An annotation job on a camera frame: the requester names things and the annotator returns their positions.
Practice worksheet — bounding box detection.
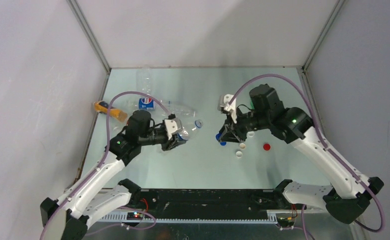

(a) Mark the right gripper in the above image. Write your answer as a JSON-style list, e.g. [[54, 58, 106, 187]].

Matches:
[[217, 106, 269, 143]]

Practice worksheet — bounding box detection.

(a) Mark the clear crushed plastic bottle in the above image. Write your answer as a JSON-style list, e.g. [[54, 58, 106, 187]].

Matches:
[[177, 119, 204, 141]]

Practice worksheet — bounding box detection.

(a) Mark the green plastic bottle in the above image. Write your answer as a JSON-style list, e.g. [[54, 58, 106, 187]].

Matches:
[[250, 98, 255, 110]]

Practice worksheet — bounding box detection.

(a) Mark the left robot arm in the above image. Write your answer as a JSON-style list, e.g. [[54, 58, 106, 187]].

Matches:
[[40, 110, 191, 240]]

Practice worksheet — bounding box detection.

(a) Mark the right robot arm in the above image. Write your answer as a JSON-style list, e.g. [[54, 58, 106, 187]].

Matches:
[[216, 84, 384, 224]]

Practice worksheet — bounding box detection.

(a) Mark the white bottle cap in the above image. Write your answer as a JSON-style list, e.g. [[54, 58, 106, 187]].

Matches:
[[247, 131, 255, 137], [235, 150, 243, 159]]

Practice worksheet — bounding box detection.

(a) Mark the red bottle cap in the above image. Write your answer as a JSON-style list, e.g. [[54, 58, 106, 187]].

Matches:
[[262, 143, 271, 151]]

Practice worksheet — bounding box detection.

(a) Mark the clear bottle with blue label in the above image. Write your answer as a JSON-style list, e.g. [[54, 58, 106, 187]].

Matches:
[[126, 96, 196, 118]]

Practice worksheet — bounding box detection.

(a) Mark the orange bottle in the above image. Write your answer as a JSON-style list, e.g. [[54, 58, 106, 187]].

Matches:
[[93, 100, 128, 122]]

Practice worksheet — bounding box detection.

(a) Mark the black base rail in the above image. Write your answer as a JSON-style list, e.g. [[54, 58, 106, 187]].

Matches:
[[118, 179, 292, 220]]

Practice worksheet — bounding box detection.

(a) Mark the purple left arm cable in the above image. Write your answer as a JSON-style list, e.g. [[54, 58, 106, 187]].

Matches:
[[39, 91, 177, 240]]

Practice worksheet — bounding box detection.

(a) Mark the white cable duct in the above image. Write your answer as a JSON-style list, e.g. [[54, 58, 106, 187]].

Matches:
[[98, 211, 278, 224]]

